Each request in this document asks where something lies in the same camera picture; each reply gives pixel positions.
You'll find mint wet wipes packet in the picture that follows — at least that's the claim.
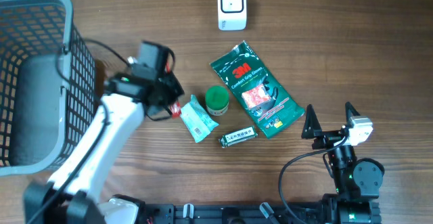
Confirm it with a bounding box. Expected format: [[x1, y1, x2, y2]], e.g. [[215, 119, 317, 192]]
[[180, 95, 219, 143]]

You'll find dark green snack bar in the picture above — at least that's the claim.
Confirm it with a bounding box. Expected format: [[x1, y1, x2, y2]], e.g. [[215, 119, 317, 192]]
[[219, 127, 258, 148]]

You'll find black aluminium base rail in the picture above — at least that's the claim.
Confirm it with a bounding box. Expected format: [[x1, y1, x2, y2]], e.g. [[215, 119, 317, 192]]
[[133, 201, 382, 224]]

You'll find red Nescafe sachet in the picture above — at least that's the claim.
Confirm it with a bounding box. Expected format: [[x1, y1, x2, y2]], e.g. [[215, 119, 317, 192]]
[[170, 102, 181, 118]]

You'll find black camera cable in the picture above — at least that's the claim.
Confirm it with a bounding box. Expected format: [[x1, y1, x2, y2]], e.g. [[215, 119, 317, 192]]
[[278, 137, 349, 224], [33, 38, 177, 224]]

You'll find black left camera cable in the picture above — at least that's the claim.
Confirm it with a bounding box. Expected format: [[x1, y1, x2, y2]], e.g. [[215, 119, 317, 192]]
[[33, 38, 177, 224]]

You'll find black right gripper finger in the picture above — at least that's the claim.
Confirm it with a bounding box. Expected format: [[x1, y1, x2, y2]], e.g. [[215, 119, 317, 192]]
[[345, 102, 360, 125], [301, 104, 323, 139]]

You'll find small orange white packet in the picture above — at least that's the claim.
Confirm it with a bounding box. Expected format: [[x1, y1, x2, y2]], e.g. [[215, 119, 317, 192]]
[[242, 84, 271, 110]]

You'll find grey plastic basket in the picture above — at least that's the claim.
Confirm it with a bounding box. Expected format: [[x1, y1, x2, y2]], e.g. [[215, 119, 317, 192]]
[[1, 0, 95, 176]]

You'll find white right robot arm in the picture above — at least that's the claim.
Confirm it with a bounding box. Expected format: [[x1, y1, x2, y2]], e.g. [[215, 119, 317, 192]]
[[301, 102, 385, 224]]

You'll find black right camera cable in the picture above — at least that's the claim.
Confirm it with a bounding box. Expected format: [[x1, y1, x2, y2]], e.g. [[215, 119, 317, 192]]
[[278, 137, 349, 224]]

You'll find green 3M gloves packet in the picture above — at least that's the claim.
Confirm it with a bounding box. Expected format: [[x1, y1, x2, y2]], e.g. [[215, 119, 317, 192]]
[[210, 41, 304, 139]]

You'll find white barcode scanner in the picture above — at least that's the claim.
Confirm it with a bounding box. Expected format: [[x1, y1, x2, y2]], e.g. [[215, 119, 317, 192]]
[[217, 0, 247, 31]]

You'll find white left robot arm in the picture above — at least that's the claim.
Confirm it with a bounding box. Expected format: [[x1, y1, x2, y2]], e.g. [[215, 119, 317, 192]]
[[23, 72, 184, 223]]

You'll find green lid jar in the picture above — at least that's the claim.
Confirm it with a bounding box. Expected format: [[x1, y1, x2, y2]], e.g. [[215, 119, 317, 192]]
[[205, 86, 229, 116]]

